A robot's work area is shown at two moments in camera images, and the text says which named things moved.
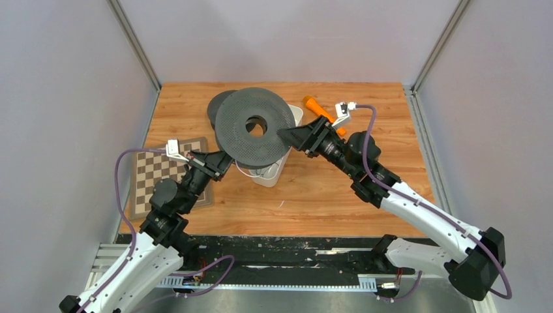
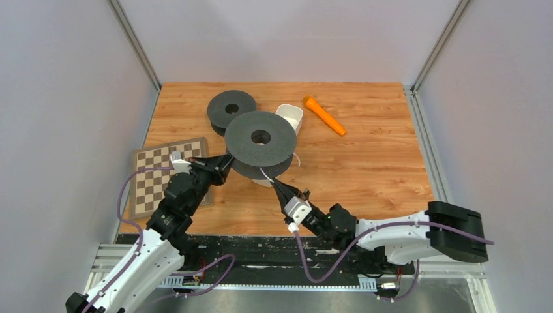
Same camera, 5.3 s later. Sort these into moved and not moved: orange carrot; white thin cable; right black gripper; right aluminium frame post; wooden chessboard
Moved: right black gripper; white thin cable
Not moved: right aluminium frame post; orange carrot; wooden chessboard
